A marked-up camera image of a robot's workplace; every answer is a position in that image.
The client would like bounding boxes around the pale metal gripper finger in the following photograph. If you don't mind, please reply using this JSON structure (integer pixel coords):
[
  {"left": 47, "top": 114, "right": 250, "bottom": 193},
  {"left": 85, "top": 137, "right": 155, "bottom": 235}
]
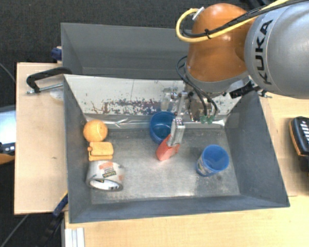
[
  {"left": 169, "top": 119, "right": 177, "bottom": 147},
  {"left": 174, "top": 118, "right": 186, "bottom": 148}
]

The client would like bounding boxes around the red-orange block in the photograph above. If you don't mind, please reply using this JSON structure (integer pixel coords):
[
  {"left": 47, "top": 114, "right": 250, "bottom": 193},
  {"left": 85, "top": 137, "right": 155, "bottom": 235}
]
[{"left": 156, "top": 134, "right": 181, "bottom": 162}]

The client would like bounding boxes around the blue bowl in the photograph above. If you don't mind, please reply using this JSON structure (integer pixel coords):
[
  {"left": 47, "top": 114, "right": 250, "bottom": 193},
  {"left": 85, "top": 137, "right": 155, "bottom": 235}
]
[{"left": 149, "top": 111, "right": 176, "bottom": 145}]

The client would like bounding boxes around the blue printed cup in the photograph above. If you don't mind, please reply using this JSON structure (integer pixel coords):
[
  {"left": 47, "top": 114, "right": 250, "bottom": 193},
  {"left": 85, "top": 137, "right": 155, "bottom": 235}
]
[{"left": 195, "top": 144, "right": 230, "bottom": 178}]

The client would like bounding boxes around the grey metal bin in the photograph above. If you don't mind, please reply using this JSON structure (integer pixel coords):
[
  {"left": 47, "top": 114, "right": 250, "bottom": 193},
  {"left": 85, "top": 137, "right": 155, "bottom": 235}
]
[{"left": 60, "top": 22, "right": 290, "bottom": 224}]

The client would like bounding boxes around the tan toy waffle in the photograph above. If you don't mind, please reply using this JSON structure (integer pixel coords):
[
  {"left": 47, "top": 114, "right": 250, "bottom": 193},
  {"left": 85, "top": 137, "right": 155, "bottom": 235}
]
[{"left": 87, "top": 140, "right": 114, "bottom": 162}]

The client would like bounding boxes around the orange ball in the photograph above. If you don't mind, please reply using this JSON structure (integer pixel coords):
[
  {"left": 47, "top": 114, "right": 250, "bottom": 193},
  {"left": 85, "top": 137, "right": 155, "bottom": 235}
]
[{"left": 83, "top": 119, "right": 109, "bottom": 143}]

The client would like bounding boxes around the pale wood board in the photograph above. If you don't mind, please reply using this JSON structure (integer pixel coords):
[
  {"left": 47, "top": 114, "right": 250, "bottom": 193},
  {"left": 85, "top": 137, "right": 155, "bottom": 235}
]
[{"left": 14, "top": 62, "right": 69, "bottom": 215}]

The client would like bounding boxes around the black cylinder on white bracket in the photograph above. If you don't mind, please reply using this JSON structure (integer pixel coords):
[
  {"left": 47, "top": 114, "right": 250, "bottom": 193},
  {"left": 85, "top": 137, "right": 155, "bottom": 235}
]
[{"left": 229, "top": 82, "right": 272, "bottom": 99}]

